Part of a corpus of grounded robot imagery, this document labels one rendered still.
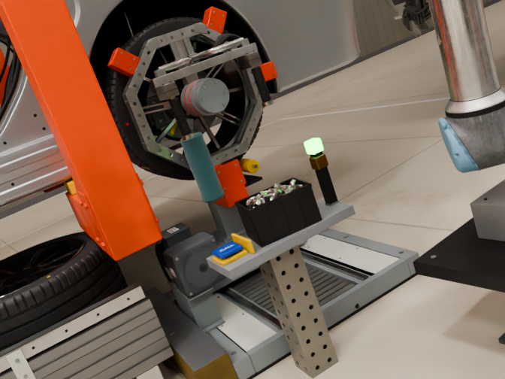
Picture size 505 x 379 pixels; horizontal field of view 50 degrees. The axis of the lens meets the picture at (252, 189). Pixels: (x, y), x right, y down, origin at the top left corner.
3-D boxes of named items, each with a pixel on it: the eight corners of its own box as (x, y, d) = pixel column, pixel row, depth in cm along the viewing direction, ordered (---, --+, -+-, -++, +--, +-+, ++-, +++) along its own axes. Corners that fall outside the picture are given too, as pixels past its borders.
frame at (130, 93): (272, 137, 237) (229, 13, 224) (279, 137, 231) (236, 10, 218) (158, 188, 217) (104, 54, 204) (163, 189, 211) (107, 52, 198)
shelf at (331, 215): (324, 207, 178) (321, 198, 177) (355, 213, 162) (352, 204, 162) (209, 267, 162) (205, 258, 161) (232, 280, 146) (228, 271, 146)
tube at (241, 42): (229, 52, 219) (220, 25, 216) (249, 44, 202) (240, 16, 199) (190, 65, 212) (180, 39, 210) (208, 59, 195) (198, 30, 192)
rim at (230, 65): (242, 74, 256) (143, 24, 234) (264, 69, 235) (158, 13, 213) (204, 175, 252) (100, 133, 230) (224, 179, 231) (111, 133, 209)
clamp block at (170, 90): (172, 96, 197) (167, 82, 195) (180, 95, 188) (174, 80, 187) (159, 101, 195) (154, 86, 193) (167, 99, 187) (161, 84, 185)
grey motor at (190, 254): (207, 286, 239) (177, 213, 230) (247, 313, 201) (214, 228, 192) (169, 305, 232) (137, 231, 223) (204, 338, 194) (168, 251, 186)
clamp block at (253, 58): (252, 66, 209) (247, 53, 208) (262, 63, 201) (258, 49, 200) (240, 70, 207) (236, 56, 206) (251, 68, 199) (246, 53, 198)
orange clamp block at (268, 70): (252, 85, 232) (270, 78, 236) (261, 83, 225) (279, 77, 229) (246, 69, 231) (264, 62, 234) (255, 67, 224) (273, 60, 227)
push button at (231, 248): (234, 247, 159) (232, 240, 159) (245, 251, 153) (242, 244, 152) (213, 258, 157) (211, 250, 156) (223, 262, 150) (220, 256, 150)
